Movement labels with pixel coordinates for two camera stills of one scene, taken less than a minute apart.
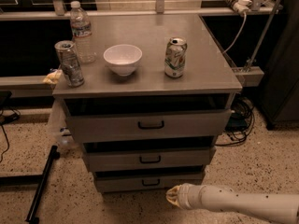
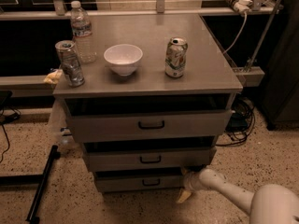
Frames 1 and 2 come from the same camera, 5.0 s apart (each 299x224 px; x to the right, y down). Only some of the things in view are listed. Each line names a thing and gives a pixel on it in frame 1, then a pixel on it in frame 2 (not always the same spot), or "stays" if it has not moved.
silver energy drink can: x=70 y=63 stays
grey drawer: x=105 y=126 stays
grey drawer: x=144 y=182 stays
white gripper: x=186 y=196 -> x=191 y=182
